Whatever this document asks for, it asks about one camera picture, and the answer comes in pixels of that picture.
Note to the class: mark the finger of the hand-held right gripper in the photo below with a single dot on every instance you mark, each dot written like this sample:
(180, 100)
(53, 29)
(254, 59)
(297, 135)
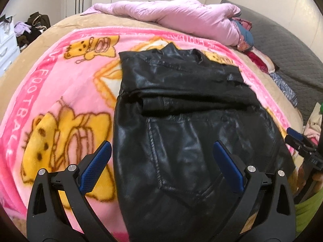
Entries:
(295, 132)
(296, 143)

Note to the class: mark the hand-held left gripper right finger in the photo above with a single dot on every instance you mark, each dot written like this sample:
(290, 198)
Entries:
(228, 166)

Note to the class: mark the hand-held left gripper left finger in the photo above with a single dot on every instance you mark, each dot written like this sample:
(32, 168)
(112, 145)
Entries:
(97, 163)

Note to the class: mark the black leather trousers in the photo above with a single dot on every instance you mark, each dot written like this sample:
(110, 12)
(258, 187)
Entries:
(189, 131)

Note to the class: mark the dark clothes pile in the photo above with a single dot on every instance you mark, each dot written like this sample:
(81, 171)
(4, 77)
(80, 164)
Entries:
(29, 37)

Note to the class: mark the person's right hand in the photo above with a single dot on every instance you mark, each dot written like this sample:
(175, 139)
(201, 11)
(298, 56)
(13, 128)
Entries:
(300, 181)

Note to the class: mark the cartoon printed cloth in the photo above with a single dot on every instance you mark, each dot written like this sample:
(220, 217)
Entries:
(311, 128)

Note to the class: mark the blue patterned pillow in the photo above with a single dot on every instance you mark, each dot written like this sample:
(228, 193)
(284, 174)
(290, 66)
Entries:
(282, 85)

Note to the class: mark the red patterned pillow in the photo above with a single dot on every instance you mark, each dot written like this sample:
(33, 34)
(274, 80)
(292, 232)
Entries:
(260, 60)

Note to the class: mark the grey quilted headboard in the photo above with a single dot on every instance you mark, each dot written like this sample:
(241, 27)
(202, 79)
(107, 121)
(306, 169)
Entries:
(290, 48)

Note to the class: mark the pink cartoon printed blanket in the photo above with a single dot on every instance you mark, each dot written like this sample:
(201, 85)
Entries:
(63, 80)

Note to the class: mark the teal floral quilt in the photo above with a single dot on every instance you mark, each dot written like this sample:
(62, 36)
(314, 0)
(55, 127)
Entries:
(246, 36)

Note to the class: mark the white drawer chest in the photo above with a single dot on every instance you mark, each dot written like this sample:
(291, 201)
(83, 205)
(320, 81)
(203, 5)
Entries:
(7, 45)

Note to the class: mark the pink duvet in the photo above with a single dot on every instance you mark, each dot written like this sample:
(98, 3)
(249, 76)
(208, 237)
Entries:
(189, 17)

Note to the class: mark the lilac garment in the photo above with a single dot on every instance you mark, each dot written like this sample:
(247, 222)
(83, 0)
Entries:
(21, 27)

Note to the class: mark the brown bag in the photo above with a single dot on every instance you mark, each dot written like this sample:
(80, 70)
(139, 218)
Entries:
(37, 19)

